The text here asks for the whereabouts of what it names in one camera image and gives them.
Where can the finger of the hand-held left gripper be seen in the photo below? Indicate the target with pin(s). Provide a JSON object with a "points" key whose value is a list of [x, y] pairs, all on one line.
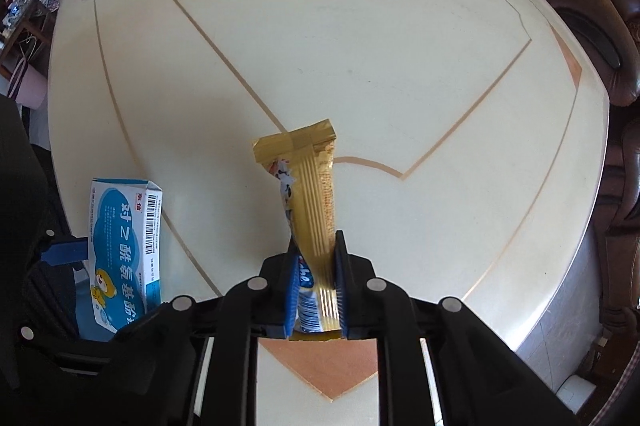
{"points": [[75, 353], [65, 252]]}

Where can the pink paper bag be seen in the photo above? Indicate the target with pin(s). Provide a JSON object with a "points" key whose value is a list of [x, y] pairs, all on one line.
{"points": [[29, 86]]}

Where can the brown leather sofa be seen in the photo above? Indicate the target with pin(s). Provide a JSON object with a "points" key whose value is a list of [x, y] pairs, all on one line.
{"points": [[595, 6]]}

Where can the gold snack packet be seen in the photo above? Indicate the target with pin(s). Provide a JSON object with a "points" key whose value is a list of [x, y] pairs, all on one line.
{"points": [[310, 206]]}

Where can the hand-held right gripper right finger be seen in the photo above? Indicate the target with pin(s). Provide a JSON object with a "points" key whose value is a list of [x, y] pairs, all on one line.
{"points": [[342, 286]]}

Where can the brown leather armchair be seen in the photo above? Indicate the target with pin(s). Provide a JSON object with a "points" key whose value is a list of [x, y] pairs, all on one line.
{"points": [[622, 216]]}

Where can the blue white medicine box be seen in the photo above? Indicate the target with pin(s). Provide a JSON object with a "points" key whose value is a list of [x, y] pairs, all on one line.
{"points": [[125, 256]]}

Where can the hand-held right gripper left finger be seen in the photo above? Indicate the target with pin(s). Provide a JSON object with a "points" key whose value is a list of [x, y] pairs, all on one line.
{"points": [[291, 298]]}

